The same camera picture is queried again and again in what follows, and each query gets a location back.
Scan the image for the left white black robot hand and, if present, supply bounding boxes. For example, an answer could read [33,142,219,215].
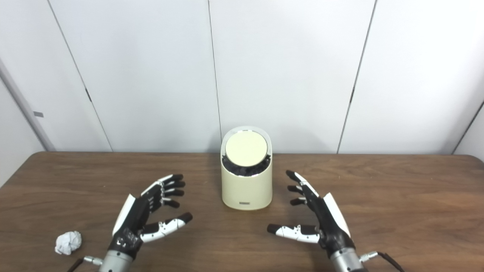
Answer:
[108,174,193,260]

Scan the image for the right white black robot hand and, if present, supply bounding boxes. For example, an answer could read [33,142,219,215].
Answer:
[267,170,357,259]

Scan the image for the white paper ball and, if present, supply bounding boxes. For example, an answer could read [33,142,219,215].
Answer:
[55,231,82,255]

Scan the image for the cream round bin lid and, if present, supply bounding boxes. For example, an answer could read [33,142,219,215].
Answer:
[225,131,268,167]

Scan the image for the cream-colored bin body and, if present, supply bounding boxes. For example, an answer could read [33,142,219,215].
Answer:
[220,126,273,211]

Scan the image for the black bin liner bag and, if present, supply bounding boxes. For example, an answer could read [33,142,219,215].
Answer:
[222,153,271,177]

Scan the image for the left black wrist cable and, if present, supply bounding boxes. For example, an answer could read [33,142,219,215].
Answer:
[67,256,103,272]

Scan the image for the gray wall corner post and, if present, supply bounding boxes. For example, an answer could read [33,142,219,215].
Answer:
[0,59,56,151]

